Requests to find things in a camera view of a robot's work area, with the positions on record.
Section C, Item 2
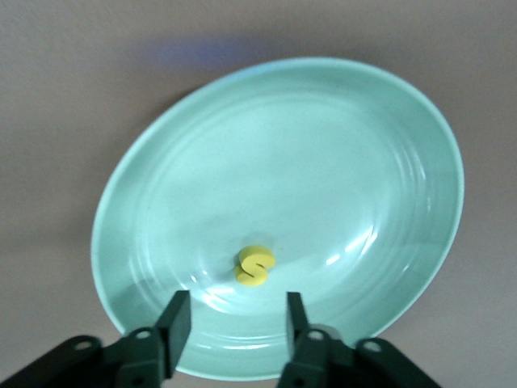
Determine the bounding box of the green plate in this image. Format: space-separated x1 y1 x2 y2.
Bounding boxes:
90 56 465 382

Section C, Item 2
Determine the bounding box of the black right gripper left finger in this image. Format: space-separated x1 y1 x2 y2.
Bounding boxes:
0 289 194 388

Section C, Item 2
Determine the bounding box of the yellow foam letter s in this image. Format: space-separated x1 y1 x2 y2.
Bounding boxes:
233 244 276 287

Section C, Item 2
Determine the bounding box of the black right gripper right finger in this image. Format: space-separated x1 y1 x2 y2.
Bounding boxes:
277 291 442 388

